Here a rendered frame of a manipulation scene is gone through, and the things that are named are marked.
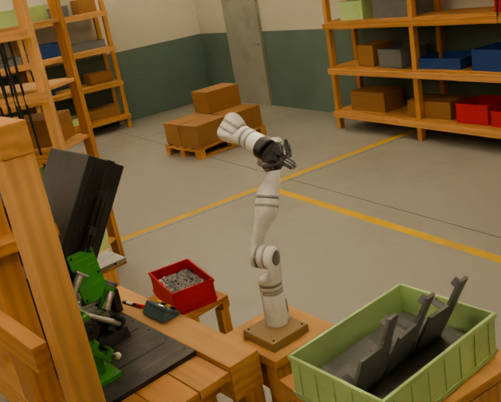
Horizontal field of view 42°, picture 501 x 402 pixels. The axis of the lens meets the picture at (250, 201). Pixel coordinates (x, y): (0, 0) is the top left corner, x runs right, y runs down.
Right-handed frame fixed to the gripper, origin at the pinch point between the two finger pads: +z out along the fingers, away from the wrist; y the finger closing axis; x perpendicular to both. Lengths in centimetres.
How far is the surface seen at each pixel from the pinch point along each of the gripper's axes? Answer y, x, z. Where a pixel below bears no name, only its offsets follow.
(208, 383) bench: -73, 41, 3
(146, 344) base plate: -81, 47, -35
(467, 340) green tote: -5, 60, 58
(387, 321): -19, 29, 45
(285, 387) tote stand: -57, 60, 17
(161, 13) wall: 248, 524, -888
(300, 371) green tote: -49, 45, 25
